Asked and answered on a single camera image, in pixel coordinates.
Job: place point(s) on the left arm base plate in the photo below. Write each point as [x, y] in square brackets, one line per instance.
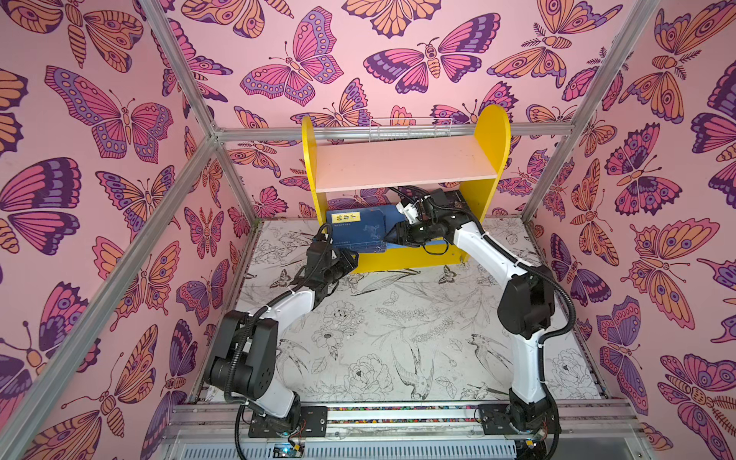
[310, 422]

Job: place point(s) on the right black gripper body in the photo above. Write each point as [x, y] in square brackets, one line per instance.
[406, 233]

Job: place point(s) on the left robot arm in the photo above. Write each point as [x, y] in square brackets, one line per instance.
[243, 362]

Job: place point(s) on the aluminium frame bars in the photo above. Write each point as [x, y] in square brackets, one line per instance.
[55, 223]

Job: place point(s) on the small green circuit board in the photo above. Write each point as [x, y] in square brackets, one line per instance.
[288, 451]

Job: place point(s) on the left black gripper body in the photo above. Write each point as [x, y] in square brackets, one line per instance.
[336, 268]

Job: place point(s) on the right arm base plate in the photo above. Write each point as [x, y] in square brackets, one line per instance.
[494, 420]

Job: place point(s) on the yellow pink blue bookshelf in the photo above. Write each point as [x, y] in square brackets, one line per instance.
[472, 164]

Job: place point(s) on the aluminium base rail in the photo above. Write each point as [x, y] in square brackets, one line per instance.
[589, 429]

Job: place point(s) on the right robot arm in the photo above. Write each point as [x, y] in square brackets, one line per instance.
[533, 308]

